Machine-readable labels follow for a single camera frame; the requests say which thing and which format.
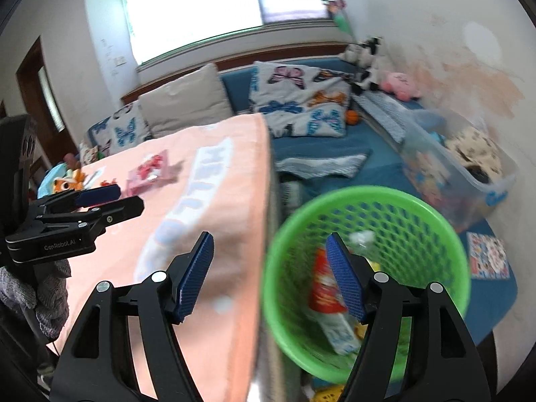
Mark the red cartoon paper cup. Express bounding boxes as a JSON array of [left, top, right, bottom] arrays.
[[308, 248, 347, 314]]

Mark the pink snack packet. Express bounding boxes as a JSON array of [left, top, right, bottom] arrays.
[[125, 150, 184, 196]]

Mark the white milk carton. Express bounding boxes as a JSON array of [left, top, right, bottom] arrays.
[[313, 311, 361, 356]]

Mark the clear plastic box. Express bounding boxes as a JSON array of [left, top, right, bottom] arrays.
[[349, 229, 380, 271]]

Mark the grey sleeve forearm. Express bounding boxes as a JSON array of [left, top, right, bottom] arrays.
[[1, 260, 71, 341]]

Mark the green plastic trash basket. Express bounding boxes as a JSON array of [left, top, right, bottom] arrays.
[[263, 186, 471, 384]]

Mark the orange plush toy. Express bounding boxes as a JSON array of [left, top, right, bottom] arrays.
[[52, 169, 86, 193]]

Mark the left butterfly pillow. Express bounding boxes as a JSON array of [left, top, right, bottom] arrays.
[[87, 100, 153, 157]]

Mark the butterfly pillow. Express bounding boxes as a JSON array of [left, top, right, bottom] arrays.
[[87, 100, 153, 157], [249, 61, 352, 138]]

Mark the pink flower blanket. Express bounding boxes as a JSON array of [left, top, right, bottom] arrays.
[[54, 113, 274, 402]]

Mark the dark wooden door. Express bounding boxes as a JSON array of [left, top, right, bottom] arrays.
[[16, 38, 77, 165]]

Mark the beige cushion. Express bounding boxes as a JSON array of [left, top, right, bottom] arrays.
[[138, 64, 233, 138]]

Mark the colourful picture book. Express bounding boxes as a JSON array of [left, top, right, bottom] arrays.
[[466, 232, 510, 280]]

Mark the blue floor mat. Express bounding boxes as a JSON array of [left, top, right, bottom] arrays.
[[459, 220, 518, 345]]

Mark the blue sofa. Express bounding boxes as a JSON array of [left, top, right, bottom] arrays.
[[86, 56, 420, 201]]

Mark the clear storage bin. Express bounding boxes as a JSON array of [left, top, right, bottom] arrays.
[[401, 109, 518, 232]]

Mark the small orange ball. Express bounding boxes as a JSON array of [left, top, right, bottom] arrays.
[[344, 110, 361, 126]]

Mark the patterned blue cloth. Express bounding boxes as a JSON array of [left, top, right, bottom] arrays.
[[352, 91, 413, 144]]

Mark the spotted beige cloth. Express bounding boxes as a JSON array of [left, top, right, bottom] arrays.
[[445, 126, 503, 184]]

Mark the right butterfly pillow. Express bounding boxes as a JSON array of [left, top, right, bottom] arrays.
[[249, 61, 352, 138]]

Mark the pink plush toy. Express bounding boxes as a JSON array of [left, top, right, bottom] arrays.
[[380, 72, 421, 102]]

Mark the window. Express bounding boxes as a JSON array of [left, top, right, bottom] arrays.
[[124, 0, 327, 64]]

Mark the cow plush toy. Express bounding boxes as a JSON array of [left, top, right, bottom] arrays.
[[352, 37, 386, 95]]

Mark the grey plush toy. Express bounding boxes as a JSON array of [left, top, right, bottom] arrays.
[[338, 44, 362, 64]]

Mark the colourful pinwheel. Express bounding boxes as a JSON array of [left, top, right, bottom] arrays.
[[322, 0, 355, 42]]

